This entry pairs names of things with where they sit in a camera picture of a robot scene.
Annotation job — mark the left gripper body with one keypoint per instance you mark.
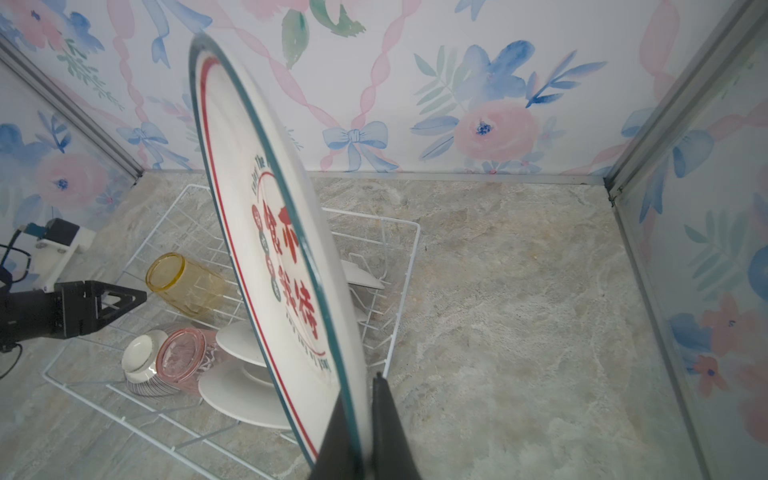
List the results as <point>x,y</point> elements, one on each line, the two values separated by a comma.
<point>61,314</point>

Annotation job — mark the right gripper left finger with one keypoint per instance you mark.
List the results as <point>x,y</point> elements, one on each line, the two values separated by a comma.
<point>336,459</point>

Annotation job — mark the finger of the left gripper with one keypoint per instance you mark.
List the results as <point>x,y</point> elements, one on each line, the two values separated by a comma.
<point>111,302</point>

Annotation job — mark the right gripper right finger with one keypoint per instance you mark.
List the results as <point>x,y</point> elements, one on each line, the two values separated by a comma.
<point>392,457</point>

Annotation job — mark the white plate black characters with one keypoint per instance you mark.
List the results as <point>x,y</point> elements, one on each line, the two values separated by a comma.
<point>239,340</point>

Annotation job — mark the white plate red characters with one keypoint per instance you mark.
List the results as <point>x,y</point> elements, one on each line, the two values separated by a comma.
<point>283,254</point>

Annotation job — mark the yellow ribbed glass cup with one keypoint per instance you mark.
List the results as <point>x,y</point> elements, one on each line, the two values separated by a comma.
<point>184,284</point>

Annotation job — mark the small white ceramic bowl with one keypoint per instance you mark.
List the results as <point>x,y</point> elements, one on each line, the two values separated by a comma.
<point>138,364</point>

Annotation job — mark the pink ribbed glass cup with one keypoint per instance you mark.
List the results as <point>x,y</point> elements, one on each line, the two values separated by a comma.
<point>185,355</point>

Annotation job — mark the white front plate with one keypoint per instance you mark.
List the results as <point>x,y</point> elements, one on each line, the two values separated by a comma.
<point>231,390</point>

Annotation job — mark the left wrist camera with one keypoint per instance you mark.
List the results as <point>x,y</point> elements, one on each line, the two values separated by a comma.
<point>55,245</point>

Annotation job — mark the white wire dish rack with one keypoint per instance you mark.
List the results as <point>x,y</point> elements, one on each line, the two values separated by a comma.
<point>234,427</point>

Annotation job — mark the left aluminium corner post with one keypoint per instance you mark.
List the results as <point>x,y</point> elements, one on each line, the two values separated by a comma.
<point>25,71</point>

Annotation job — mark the aluminium corner post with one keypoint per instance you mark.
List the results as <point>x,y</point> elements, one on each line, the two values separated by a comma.
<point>722,56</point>
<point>25,71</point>

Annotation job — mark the right aluminium corner post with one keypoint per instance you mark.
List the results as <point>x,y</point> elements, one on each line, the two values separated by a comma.
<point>722,56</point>

